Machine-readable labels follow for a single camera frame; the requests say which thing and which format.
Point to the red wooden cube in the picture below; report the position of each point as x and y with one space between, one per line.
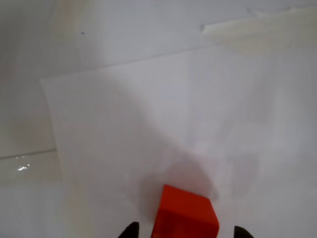
183 213

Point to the beige masking tape strip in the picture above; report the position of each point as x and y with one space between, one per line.
260 29

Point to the small white paper sheet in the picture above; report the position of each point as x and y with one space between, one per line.
148 111

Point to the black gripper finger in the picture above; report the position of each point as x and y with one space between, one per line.
241 233
132 231

